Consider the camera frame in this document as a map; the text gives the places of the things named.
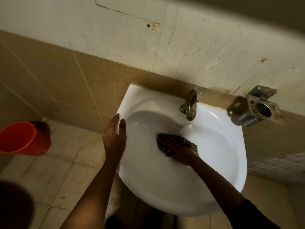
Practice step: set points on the dark patterned cleaning cloth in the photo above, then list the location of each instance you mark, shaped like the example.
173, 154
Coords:
185, 142

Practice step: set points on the white ceramic wash basin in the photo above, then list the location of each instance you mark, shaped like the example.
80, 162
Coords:
166, 183

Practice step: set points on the person's right fingers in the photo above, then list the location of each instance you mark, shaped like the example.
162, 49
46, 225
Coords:
168, 144

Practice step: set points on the person's left hand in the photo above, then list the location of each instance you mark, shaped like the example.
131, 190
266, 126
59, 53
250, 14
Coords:
114, 141

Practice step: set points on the black sleeve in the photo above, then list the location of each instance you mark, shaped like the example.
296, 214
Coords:
252, 217

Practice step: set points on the metal wall holder bracket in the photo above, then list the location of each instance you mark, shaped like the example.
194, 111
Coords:
258, 109

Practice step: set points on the person's left forearm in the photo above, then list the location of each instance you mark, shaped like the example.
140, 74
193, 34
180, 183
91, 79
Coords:
95, 195

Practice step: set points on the person's left thumb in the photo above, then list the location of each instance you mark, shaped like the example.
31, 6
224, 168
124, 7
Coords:
122, 129

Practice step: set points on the orange plastic bucket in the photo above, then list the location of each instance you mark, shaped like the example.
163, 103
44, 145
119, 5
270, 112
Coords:
22, 139

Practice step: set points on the person's right forearm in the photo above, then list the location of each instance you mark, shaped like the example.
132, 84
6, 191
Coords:
216, 183

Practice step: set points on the person's right hand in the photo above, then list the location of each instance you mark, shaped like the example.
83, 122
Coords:
182, 152

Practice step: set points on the metal basin faucet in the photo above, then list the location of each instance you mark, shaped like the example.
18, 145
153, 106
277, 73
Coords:
191, 104

